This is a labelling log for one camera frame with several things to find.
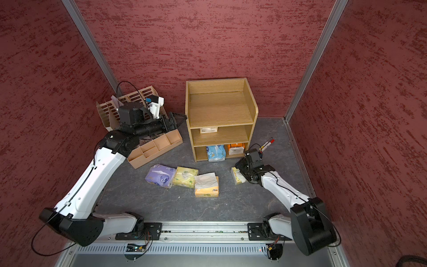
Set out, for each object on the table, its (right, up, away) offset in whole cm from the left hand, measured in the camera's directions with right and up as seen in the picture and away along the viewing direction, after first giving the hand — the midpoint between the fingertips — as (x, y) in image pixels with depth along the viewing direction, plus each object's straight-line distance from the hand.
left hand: (180, 123), depth 67 cm
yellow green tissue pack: (-2, -27, +18) cm, 33 cm away
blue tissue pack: (+15, -16, +28) cm, 35 cm away
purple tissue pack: (-14, -27, +18) cm, 35 cm away
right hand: (+26, -24, +21) cm, 41 cm away
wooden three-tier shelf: (+17, +6, +12) cm, 22 cm away
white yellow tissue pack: (+26, -28, +19) cm, 43 cm away
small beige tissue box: (+9, -3, +21) cm, 23 cm away
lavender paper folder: (-45, +6, +27) cm, 53 cm away
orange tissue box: (+27, -13, +28) cm, 41 cm away
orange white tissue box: (+10, -31, +14) cm, 35 cm away
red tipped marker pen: (+51, -10, +40) cm, 66 cm away
